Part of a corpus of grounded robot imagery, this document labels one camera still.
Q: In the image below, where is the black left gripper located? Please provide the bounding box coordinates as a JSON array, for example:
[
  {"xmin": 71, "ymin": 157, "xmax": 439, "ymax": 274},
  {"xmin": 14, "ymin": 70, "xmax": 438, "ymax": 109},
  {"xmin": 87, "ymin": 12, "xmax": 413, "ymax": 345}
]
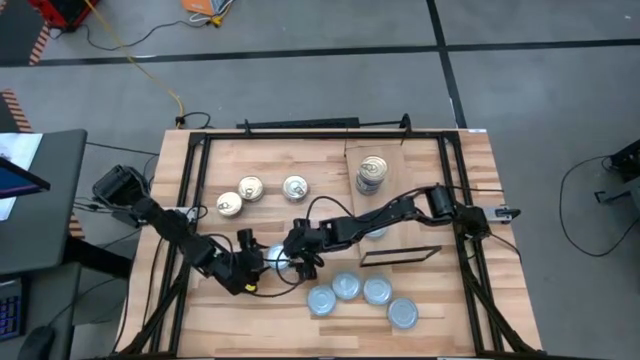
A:
[{"xmin": 218, "ymin": 227, "xmax": 271, "ymax": 295}]

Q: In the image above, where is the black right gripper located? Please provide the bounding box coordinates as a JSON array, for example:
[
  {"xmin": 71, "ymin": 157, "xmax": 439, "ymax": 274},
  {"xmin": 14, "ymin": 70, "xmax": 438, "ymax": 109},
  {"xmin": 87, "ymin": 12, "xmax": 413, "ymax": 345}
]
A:
[{"xmin": 282, "ymin": 218, "xmax": 347, "ymax": 282}]

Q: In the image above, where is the blue label gold-lid can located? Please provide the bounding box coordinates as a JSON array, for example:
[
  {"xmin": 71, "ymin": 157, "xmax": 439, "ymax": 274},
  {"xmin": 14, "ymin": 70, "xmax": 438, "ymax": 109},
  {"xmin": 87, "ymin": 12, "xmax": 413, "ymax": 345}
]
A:
[
  {"xmin": 215, "ymin": 191, "xmax": 244, "ymax": 218},
  {"xmin": 237, "ymin": 175, "xmax": 265, "ymax": 203},
  {"xmin": 355, "ymin": 175, "xmax": 384, "ymax": 197},
  {"xmin": 357, "ymin": 155, "xmax": 389, "ymax": 188},
  {"xmin": 281, "ymin": 174, "xmax": 310, "ymax": 203},
  {"xmin": 356, "ymin": 172, "xmax": 385, "ymax": 193}
]

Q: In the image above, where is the thin wooden board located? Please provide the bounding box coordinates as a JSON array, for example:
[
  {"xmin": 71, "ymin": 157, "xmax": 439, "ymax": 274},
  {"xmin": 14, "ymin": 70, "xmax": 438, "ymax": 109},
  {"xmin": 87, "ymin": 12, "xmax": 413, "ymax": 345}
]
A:
[{"xmin": 343, "ymin": 113, "xmax": 443, "ymax": 268}]

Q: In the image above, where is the long black bar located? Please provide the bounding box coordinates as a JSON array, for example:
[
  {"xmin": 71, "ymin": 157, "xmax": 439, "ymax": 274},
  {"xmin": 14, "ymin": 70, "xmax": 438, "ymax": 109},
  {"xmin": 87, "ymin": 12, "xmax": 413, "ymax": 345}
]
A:
[{"xmin": 236, "ymin": 117, "xmax": 361, "ymax": 130}]

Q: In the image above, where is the grey side desk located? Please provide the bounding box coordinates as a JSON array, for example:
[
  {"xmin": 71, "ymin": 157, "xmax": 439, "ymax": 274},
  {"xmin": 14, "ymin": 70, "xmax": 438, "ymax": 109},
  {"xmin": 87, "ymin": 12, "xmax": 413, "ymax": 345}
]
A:
[
  {"xmin": 0, "ymin": 262, "xmax": 84, "ymax": 360},
  {"xmin": 0, "ymin": 128, "xmax": 89, "ymax": 277}
]

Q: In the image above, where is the black computer mouse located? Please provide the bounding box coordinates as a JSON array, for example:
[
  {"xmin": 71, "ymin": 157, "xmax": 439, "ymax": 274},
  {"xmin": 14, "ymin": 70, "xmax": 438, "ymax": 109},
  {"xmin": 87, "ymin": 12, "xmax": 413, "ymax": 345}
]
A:
[{"xmin": 17, "ymin": 324, "xmax": 56, "ymax": 360}]

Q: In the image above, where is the black backlit keyboard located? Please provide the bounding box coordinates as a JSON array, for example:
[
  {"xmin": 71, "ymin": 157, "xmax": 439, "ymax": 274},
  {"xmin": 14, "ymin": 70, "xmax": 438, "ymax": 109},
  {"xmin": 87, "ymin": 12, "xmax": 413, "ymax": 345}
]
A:
[{"xmin": 0, "ymin": 278, "xmax": 27, "ymax": 342}]

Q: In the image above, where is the black monitor blue screen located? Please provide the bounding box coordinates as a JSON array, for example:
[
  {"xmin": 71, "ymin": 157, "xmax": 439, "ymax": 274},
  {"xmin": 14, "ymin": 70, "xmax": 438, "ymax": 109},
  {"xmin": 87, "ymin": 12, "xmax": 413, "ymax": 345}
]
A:
[{"xmin": 0, "ymin": 156, "xmax": 52, "ymax": 200}]

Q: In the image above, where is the white paper sheet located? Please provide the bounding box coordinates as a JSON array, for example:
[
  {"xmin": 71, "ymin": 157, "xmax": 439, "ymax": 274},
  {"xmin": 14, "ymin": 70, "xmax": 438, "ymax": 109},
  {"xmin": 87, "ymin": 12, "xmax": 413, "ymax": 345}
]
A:
[{"xmin": 0, "ymin": 132, "xmax": 44, "ymax": 222}]

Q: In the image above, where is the orange box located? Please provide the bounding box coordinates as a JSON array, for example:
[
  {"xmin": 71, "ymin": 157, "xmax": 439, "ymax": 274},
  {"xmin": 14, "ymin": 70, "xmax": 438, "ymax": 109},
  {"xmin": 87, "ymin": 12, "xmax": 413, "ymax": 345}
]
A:
[{"xmin": 180, "ymin": 0, "xmax": 217, "ymax": 17}]

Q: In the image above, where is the dark mat hazard-striped edge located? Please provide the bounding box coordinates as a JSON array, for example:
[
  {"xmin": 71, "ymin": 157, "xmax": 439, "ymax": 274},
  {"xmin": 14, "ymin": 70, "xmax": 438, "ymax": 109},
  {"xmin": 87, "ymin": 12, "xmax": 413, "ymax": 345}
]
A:
[
  {"xmin": 0, "ymin": 88, "xmax": 34, "ymax": 134},
  {"xmin": 0, "ymin": 0, "xmax": 52, "ymax": 67}
]

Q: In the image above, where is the red black equipment case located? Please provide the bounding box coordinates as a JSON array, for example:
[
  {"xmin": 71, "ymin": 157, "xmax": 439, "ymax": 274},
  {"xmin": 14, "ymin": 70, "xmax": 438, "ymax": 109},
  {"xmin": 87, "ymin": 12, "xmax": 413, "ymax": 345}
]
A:
[{"xmin": 27, "ymin": 0, "xmax": 101, "ymax": 32}]

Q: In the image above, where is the black metal stand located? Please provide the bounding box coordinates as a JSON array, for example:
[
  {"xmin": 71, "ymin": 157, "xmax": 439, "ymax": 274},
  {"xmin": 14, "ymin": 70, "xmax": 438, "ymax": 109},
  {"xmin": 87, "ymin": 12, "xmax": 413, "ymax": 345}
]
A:
[{"xmin": 593, "ymin": 138, "xmax": 640, "ymax": 205}]

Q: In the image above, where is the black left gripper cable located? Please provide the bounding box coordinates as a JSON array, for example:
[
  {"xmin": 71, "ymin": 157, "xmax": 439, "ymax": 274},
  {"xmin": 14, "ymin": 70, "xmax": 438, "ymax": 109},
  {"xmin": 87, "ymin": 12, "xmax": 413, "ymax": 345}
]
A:
[{"xmin": 247, "ymin": 252, "xmax": 321, "ymax": 299}]

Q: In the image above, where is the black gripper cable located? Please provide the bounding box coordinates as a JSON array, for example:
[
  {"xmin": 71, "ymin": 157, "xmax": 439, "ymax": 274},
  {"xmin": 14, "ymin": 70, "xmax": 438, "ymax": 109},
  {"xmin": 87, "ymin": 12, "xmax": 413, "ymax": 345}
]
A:
[
  {"xmin": 247, "ymin": 252, "xmax": 321, "ymax": 299},
  {"xmin": 305, "ymin": 195, "xmax": 354, "ymax": 222}
]

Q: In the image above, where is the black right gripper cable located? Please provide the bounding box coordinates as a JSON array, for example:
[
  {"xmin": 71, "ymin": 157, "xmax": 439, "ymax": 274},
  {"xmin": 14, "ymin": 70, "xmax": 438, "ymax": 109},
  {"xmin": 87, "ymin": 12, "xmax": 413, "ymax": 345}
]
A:
[{"xmin": 305, "ymin": 195, "xmax": 354, "ymax": 222}]

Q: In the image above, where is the black aluminium rig frame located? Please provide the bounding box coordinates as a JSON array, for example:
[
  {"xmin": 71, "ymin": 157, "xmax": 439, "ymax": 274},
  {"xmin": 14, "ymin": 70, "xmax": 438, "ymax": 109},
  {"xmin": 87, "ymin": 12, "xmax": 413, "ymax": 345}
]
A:
[{"xmin": 118, "ymin": 130, "xmax": 547, "ymax": 359}]

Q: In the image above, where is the black cable coil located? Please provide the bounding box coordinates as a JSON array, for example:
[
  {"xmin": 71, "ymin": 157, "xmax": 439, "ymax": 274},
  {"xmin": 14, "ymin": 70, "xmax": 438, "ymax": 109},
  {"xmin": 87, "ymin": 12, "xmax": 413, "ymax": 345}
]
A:
[{"xmin": 173, "ymin": 111, "xmax": 212, "ymax": 130}]

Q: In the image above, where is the yellow floor cable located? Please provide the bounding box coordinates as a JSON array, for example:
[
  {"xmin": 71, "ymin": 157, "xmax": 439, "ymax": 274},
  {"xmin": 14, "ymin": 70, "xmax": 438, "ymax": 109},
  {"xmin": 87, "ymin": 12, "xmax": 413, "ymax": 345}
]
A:
[{"xmin": 83, "ymin": 0, "xmax": 186, "ymax": 117}]

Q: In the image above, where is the black floor cable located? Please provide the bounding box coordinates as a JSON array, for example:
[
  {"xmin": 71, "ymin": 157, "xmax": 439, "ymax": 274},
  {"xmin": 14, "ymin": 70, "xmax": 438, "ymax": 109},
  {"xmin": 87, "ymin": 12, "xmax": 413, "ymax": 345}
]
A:
[
  {"xmin": 49, "ymin": 17, "xmax": 224, "ymax": 52},
  {"xmin": 558, "ymin": 153, "xmax": 640, "ymax": 260}
]

